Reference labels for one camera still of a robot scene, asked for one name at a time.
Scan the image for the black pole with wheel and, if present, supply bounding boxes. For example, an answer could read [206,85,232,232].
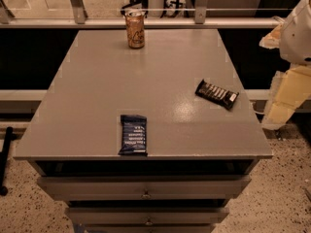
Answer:
[0,127,13,196]

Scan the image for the metal glass railing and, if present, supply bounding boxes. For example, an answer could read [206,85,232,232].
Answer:
[0,0,282,29]

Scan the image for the grey drawer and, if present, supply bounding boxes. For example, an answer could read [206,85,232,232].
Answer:
[38,175,251,201]
[66,207,228,226]

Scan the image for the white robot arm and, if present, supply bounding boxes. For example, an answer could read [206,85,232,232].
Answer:
[259,0,311,130]

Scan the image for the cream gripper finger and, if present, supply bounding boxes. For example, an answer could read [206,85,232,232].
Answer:
[259,24,282,50]
[261,65,311,130]

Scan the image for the orange soda can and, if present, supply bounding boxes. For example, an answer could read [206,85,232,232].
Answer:
[125,11,145,49]

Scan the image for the lower grey drawer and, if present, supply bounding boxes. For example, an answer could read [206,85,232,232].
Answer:
[66,207,228,226]

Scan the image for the blue rxbar blueberry wrapper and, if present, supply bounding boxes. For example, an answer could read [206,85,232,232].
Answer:
[119,115,148,156]

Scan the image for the upper grey drawer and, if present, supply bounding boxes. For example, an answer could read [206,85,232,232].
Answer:
[38,175,251,201]

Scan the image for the black snack bar wrapper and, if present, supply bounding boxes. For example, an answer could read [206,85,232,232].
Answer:
[195,80,239,110]

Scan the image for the grey drawer cabinet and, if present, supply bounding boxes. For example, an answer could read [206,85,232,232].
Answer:
[15,29,272,233]

